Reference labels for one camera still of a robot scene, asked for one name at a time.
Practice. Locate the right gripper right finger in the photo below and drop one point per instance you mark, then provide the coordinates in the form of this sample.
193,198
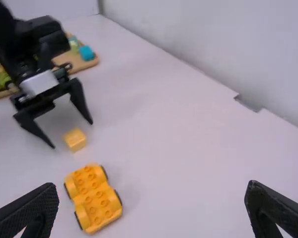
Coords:
270,205

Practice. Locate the yellow toy car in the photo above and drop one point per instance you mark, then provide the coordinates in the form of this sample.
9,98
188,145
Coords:
93,198

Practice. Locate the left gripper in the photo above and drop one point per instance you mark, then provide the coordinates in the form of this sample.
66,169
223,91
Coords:
46,101

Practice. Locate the blue toy brick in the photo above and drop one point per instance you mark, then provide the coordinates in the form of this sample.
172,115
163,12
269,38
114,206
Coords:
86,53

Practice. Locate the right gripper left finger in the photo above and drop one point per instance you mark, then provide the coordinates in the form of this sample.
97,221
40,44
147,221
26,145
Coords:
27,210

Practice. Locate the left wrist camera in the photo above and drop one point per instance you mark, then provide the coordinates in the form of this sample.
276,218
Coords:
38,83

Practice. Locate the tan tray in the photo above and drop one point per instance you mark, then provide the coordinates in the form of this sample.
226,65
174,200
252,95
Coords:
89,60

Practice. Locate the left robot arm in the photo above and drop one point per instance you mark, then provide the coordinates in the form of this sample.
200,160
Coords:
5,32

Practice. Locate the pale green toy brick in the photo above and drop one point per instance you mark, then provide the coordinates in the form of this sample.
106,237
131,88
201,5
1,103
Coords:
74,44

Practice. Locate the yellow toy brick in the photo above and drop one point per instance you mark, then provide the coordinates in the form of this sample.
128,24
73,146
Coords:
75,140

